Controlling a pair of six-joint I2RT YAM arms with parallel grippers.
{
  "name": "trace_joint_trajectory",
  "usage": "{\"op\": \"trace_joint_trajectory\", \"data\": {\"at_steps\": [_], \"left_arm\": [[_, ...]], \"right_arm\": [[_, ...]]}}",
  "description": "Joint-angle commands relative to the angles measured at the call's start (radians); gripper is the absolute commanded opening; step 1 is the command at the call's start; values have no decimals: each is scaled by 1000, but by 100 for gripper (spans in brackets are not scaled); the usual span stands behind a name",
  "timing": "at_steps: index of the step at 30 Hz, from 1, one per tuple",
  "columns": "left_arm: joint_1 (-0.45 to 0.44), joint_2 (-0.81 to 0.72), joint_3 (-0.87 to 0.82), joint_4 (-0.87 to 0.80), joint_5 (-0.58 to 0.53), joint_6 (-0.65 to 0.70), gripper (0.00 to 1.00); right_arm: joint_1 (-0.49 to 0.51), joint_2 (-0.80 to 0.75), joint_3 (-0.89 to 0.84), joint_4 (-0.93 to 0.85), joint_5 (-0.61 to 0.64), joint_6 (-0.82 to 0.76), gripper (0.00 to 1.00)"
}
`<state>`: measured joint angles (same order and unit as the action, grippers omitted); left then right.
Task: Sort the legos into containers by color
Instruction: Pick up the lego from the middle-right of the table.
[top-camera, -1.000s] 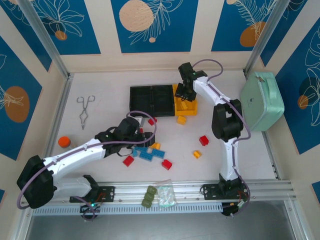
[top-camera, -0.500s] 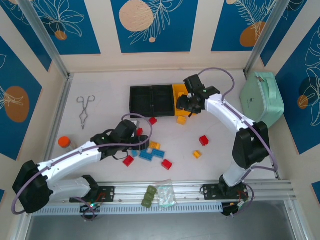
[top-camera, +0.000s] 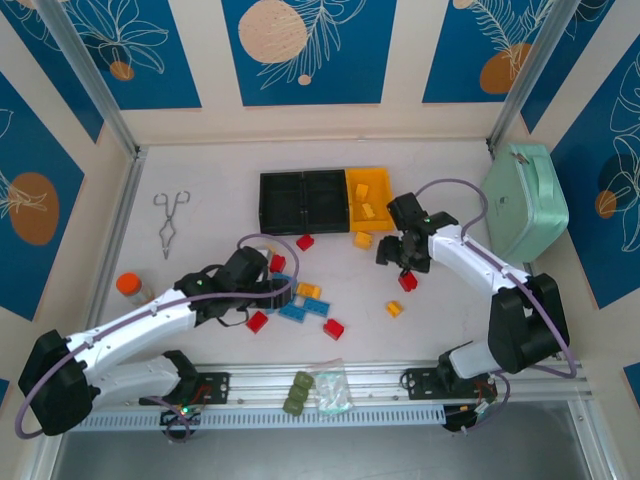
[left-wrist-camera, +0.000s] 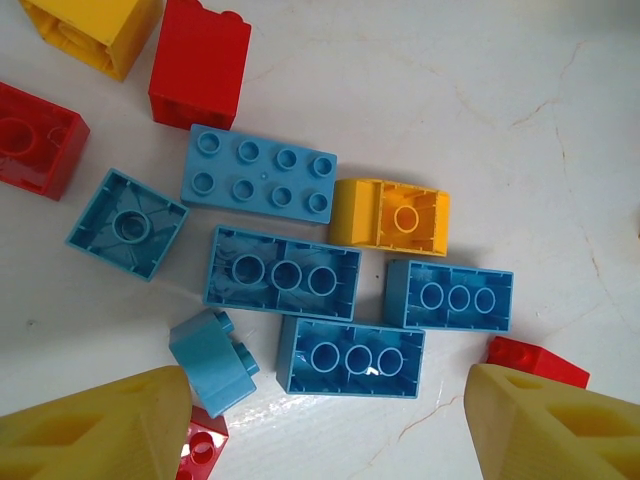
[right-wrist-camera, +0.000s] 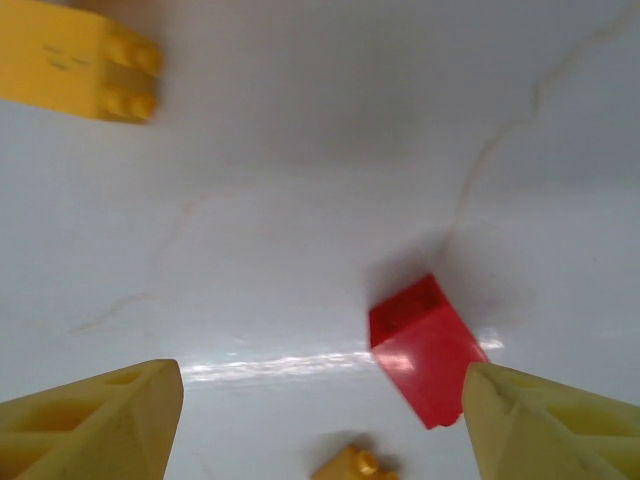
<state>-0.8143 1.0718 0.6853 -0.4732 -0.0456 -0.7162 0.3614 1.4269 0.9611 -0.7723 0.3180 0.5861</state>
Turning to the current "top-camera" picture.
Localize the metal tongs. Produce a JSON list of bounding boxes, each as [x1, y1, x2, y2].
[[152, 189, 192, 261]]

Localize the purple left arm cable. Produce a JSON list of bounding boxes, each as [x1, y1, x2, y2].
[[14, 233, 301, 441]]

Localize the aluminium frame post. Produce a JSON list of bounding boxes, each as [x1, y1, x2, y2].
[[485, 0, 589, 152], [35, 0, 147, 160]]

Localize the black plastic bin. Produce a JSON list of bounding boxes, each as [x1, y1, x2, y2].
[[302, 169, 351, 235], [258, 171, 307, 236]]

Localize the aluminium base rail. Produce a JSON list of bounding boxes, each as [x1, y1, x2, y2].
[[194, 360, 584, 407]]

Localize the yellow plastic bin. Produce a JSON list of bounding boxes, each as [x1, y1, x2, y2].
[[345, 167, 396, 232]]

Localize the clear plastic bag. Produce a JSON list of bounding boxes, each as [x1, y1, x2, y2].
[[305, 358, 355, 416]]

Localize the white slotted cable duct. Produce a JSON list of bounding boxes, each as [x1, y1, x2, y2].
[[74, 403, 449, 432]]

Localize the aluminium table side rail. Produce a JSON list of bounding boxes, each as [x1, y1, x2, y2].
[[27, 149, 147, 480]]

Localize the olive green brick stack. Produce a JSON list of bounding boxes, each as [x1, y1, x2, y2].
[[282, 370, 315, 415]]

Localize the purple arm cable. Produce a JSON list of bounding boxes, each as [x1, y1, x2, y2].
[[414, 178, 579, 381], [14, 233, 301, 441]]

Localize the mint green zip case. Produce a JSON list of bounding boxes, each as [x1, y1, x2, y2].
[[480, 142, 571, 265]]

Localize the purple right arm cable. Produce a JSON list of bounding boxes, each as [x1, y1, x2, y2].
[[414, 178, 579, 381]]

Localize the long blue lego brick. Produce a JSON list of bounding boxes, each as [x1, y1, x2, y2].
[[301, 297, 333, 318]]

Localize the orange cap bottle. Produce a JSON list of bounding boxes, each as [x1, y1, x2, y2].
[[115, 271, 157, 307]]

